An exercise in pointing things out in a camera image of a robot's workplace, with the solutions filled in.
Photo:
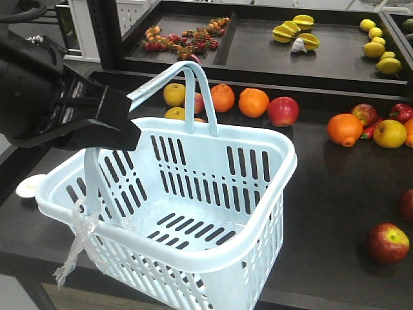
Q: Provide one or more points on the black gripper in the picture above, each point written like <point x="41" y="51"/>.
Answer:
<point x="45" y="101"/>

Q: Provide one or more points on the light blue plastic basket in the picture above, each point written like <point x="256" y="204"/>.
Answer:
<point x="193" y="217"/>

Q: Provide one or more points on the yellow apple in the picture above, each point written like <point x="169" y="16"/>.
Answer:
<point x="175" y="113"/>
<point x="390" y="134"/>
<point x="174" y="94"/>

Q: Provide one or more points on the small pink apple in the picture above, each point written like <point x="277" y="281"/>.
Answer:
<point x="198" y="103"/>

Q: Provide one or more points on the small white dish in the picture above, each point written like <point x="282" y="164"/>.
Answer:
<point x="27" y="187"/>

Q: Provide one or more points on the clear plastic tag strip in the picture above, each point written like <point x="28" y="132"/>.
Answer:
<point x="84" y="226"/>

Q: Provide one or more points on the cherry tomato vine pile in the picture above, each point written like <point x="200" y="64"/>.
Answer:
<point x="190" y="44"/>

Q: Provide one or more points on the orange fruit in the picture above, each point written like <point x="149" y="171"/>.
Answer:
<point x="253" y="102"/>
<point x="223" y="97"/>
<point x="409" y="129"/>
<point x="344" y="129"/>

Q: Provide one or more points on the red apple back row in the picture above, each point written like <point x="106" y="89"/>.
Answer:
<point x="283" y="111"/>

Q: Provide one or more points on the yellow starfruit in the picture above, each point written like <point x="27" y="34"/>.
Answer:
<point x="305" y="22"/>
<point x="310" y="41"/>
<point x="285" y="32"/>

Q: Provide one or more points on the white garlic bulb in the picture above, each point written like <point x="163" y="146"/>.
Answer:
<point x="298" y="46"/>

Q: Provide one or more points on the black wooden display stand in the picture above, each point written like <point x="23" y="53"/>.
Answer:
<point x="334" y="197"/>

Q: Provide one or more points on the red apple by pepper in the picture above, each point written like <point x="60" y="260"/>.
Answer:
<point x="366" y="113"/>

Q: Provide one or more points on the red chili pepper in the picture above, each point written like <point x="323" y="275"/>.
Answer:
<point x="368" y="132"/>

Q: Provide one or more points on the yellow lemon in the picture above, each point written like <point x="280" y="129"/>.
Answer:
<point x="389" y="66"/>
<point x="373" y="50"/>

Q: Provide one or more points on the red bell pepper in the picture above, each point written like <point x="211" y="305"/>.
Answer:
<point x="401" y="112"/>

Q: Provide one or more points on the red apple front left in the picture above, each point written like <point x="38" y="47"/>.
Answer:
<point x="387" y="244"/>

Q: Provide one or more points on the red apple front middle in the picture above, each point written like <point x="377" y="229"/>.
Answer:
<point x="405" y="206"/>

